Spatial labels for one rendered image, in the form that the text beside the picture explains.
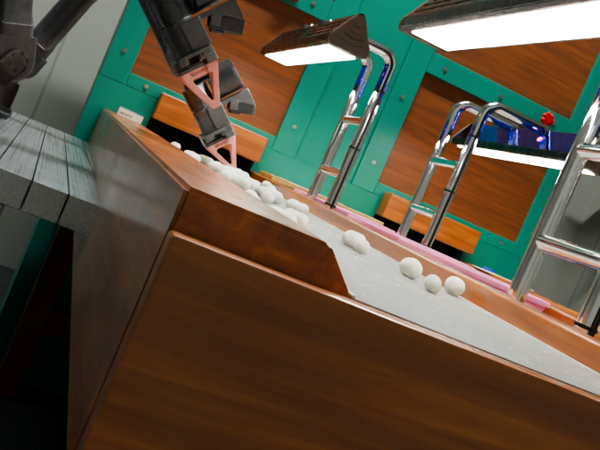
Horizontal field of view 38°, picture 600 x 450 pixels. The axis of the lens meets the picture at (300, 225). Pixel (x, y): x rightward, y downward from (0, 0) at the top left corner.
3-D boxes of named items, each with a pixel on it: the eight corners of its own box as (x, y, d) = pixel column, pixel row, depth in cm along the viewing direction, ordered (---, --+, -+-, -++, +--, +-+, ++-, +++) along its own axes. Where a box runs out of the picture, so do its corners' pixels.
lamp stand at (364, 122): (239, 217, 177) (327, 13, 175) (224, 204, 197) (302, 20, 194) (321, 250, 183) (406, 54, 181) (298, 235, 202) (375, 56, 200)
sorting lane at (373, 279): (339, 327, 53) (353, 295, 53) (139, 141, 227) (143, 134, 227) (707, 468, 62) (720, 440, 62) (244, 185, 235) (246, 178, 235)
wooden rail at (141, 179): (63, 477, 51) (187, 184, 50) (75, 173, 224) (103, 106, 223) (249, 531, 54) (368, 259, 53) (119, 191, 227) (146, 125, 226)
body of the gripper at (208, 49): (207, 56, 151) (188, 16, 149) (216, 54, 141) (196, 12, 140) (174, 72, 150) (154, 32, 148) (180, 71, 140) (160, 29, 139)
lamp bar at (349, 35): (328, 41, 155) (344, 4, 155) (258, 53, 215) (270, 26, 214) (366, 60, 157) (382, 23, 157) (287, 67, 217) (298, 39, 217)
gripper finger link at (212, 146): (243, 161, 199) (225, 124, 197) (249, 163, 193) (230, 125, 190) (217, 174, 198) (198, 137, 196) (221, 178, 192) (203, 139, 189)
